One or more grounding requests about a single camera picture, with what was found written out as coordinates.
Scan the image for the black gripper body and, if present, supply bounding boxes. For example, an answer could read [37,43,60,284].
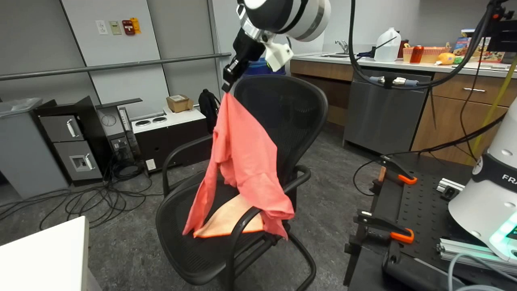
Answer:
[228,27,267,76]

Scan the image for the orange cloth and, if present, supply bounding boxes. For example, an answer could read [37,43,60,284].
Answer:
[181,92,298,241]

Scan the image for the black mesh chair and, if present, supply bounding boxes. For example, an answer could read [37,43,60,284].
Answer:
[154,73,330,291]

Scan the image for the black backpack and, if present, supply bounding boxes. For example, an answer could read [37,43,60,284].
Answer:
[197,87,223,136]

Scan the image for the small cardboard box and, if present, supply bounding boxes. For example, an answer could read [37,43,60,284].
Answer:
[167,94,196,115]

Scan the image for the low black white-topped bench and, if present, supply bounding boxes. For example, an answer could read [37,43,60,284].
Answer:
[99,103,215,174]

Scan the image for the chrome faucet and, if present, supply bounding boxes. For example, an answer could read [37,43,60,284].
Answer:
[333,39,352,56]

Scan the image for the red fire alarm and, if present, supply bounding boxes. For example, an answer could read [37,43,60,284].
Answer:
[121,16,142,37]

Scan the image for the light orange seat sheet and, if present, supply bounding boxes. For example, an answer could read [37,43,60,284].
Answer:
[193,192,267,241]

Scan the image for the white plastic jug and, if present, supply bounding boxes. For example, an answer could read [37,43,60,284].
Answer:
[375,27,404,63]

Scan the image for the stainless steel dishwasher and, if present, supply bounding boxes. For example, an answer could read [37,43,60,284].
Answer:
[344,66,435,157]

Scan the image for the black drawer cabinet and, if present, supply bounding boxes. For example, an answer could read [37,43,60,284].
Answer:
[33,95,113,186]

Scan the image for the red cup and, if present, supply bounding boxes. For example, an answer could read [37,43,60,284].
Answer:
[411,43,427,64]

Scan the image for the orange fruit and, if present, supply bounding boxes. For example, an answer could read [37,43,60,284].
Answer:
[435,50,457,66]

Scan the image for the wooden kitchen cabinet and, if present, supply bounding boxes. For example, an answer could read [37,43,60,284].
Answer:
[289,50,517,168]

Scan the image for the black perforated breadboard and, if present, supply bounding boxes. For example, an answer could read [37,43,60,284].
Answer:
[344,152,517,291]

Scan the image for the white table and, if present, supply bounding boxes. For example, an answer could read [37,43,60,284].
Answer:
[0,215,102,291]

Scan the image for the black device on pole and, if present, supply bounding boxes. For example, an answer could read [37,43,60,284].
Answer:
[483,0,517,53]

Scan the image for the aluminium extrusion bar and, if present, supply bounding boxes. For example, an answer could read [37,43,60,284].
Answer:
[436,236,517,271]

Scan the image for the grey wall rail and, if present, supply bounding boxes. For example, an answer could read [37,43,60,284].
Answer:
[0,52,233,82]

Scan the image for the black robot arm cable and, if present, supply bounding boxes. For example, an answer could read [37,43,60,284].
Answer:
[348,0,517,158]

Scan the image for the black floor cables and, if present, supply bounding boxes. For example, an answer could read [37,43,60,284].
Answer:
[0,160,165,231]

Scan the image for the orange-handled black clamp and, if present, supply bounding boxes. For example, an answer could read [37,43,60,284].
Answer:
[370,155,420,197]
[344,208,417,255]

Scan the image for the yellow cable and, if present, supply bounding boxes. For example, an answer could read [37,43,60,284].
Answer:
[469,55,517,158]

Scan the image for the grey hose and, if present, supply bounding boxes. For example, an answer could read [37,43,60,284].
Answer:
[445,250,517,291]

